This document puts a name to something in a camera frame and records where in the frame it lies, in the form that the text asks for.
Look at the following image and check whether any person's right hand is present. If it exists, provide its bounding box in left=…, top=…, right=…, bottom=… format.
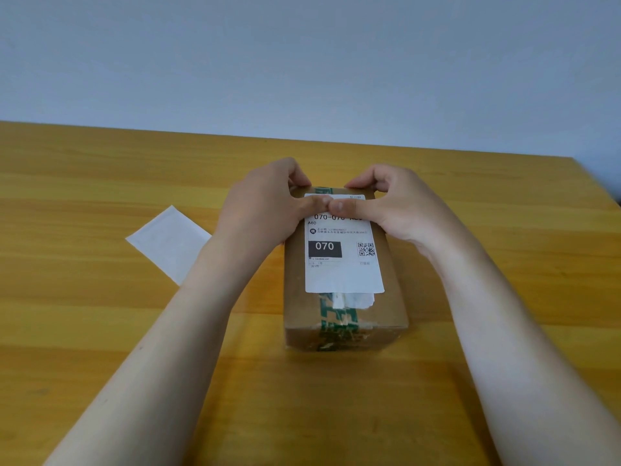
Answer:
left=331, top=164, right=461, bottom=251

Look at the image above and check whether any person's left hand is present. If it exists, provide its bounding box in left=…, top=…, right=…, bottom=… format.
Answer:
left=212, top=157, right=331, bottom=247

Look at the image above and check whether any brown cardboard parcel box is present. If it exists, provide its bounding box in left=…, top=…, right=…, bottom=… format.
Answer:
left=283, top=185, right=409, bottom=353

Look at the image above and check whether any person's left forearm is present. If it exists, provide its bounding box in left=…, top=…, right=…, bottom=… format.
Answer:
left=43, top=227, right=284, bottom=466

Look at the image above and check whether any person's right forearm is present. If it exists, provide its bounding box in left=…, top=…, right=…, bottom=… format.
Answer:
left=410, top=219, right=621, bottom=466

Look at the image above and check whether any white shipping label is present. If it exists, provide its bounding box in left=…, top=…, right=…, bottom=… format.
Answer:
left=304, top=191, right=385, bottom=294

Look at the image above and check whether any green printed packing tape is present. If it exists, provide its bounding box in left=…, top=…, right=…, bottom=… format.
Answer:
left=314, top=187, right=361, bottom=353

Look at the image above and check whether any white paper sheet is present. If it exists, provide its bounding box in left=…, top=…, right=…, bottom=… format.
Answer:
left=125, top=205, right=213, bottom=287

